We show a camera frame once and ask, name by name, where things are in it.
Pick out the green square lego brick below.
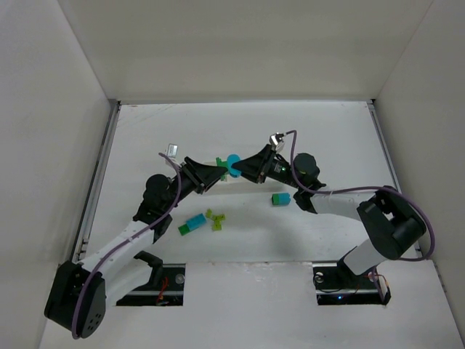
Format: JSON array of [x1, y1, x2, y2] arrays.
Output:
[[272, 193, 280, 206]]

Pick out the lime lego cluster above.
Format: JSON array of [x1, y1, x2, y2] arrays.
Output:
[[212, 214, 226, 231]]

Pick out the green long lego brick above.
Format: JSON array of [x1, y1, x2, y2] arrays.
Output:
[[215, 157, 229, 182]]

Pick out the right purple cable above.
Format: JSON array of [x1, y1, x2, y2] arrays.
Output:
[[283, 129, 438, 262]]

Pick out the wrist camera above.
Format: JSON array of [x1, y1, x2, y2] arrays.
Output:
[[165, 143, 179, 160], [269, 132, 286, 153]]

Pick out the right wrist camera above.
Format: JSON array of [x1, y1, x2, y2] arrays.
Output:
[[269, 132, 286, 153]]

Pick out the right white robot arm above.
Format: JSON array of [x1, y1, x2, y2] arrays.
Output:
[[231, 145, 426, 276]]

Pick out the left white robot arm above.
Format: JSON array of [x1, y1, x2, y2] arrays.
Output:
[[44, 158, 227, 339]]

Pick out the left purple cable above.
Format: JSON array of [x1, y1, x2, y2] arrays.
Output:
[[70, 152, 182, 340]]

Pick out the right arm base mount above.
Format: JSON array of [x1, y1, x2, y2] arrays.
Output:
[[312, 262, 392, 306]]

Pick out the green lego under blue brick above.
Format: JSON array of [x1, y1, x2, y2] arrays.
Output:
[[178, 224, 190, 236]]

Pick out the white compartment tray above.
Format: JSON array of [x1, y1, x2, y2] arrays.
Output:
[[205, 175, 288, 195]]

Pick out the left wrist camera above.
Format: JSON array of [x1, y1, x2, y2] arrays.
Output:
[[165, 143, 179, 160]]

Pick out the purple cable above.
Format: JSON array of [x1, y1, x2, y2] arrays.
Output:
[[283, 129, 438, 262], [70, 152, 182, 340]]

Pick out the blue long lego brick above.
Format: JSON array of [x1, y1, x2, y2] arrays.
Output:
[[186, 214, 207, 231]]

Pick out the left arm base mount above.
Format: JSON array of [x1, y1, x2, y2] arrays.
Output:
[[116, 251, 186, 307]]

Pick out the blue square lego brick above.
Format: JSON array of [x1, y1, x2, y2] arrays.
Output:
[[279, 193, 291, 206]]

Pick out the teal oval lego piece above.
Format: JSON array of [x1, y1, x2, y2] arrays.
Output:
[[227, 154, 241, 178]]

